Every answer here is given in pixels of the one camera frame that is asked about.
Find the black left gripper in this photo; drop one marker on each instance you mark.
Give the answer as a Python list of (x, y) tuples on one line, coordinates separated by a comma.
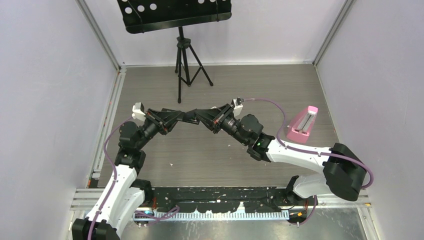
[(160, 119)]

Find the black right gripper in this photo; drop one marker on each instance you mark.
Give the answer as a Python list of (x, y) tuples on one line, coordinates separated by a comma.
[(215, 118)]

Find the black remote control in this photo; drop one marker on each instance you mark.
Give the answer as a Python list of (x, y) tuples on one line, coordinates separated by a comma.
[(190, 117)]

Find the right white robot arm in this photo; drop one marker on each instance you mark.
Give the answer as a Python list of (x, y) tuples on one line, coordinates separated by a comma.
[(338, 170)]

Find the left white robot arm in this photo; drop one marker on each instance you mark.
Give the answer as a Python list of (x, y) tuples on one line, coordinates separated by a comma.
[(124, 192)]

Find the pink metronome box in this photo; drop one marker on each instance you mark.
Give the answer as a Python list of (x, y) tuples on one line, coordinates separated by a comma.
[(300, 127)]

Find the black music stand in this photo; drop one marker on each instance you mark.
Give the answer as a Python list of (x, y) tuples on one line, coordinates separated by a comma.
[(141, 16)]

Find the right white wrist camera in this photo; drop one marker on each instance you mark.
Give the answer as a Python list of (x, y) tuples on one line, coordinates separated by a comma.
[(237, 104)]

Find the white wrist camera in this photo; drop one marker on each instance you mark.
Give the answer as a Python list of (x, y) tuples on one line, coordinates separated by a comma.
[(237, 104), (138, 112)]

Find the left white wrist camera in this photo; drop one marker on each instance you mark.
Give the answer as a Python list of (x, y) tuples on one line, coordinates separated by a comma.
[(138, 112)]

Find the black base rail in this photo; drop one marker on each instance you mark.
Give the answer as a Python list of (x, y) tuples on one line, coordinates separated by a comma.
[(225, 204)]

